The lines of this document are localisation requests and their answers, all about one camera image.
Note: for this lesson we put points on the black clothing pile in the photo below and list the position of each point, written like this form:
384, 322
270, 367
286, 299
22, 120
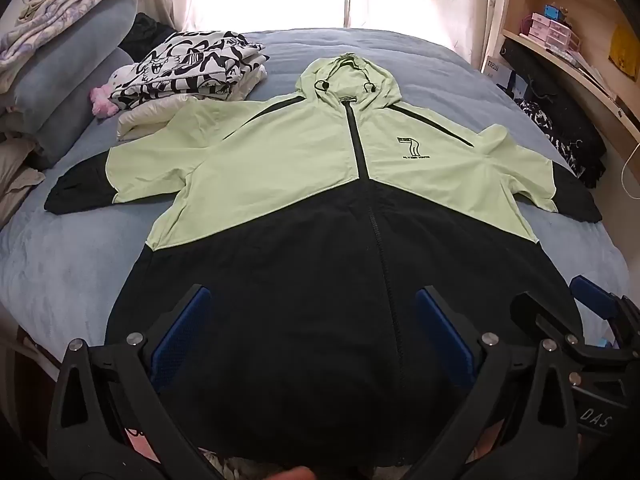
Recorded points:
145, 35

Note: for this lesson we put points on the green and black hooded jacket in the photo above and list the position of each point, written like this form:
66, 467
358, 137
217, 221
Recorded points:
280, 160

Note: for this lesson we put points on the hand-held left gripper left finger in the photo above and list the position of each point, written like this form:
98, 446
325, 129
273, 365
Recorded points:
182, 330

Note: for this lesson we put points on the white printed box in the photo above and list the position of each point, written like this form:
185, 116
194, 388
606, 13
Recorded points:
495, 67

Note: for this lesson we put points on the pink storage boxes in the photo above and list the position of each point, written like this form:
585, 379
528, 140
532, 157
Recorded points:
550, 32

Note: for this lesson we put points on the pink plush toy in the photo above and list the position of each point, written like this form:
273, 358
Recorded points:
102, 100

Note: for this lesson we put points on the black bag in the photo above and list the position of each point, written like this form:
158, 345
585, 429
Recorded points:
565, 115

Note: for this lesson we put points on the blue-grey bed blanket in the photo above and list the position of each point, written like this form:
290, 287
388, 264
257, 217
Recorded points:
60, 270

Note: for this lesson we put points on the white sheer curtain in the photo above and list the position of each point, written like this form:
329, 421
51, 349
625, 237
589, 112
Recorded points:
400, 0

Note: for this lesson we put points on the beige pillow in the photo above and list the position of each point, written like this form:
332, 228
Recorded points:
15, 170

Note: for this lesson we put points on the blue-grey pillow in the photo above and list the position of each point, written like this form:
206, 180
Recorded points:
75, 110
75, 60

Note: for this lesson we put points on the floral blanket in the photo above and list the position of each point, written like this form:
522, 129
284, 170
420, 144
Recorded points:
75, 0

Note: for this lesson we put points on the small teal object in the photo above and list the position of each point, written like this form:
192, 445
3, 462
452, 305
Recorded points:
555, 11

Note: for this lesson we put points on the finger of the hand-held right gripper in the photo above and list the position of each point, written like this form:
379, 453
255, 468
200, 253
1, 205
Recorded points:
535, 310
592, 297

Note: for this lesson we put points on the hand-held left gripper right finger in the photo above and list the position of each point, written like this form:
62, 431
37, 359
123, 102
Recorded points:
445, 330

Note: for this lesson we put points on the cartoon print pillow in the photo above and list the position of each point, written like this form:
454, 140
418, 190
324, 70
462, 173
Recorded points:
30, 0

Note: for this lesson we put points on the yellow cloth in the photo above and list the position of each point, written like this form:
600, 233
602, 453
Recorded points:
625, 45

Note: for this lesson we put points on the folded black and white clothes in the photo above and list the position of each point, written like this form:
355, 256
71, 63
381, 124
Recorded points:
190, 65

